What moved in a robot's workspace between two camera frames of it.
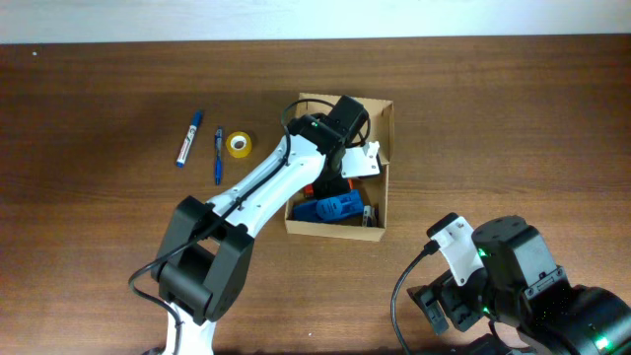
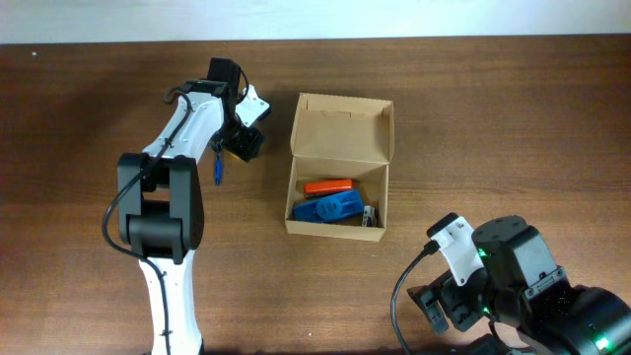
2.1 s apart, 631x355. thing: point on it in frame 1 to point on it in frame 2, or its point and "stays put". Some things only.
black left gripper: (328, 183) to (245, 143)
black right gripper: (439, 310) stays put
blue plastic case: (333, 206) stays put
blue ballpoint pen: (218, 156) stays put
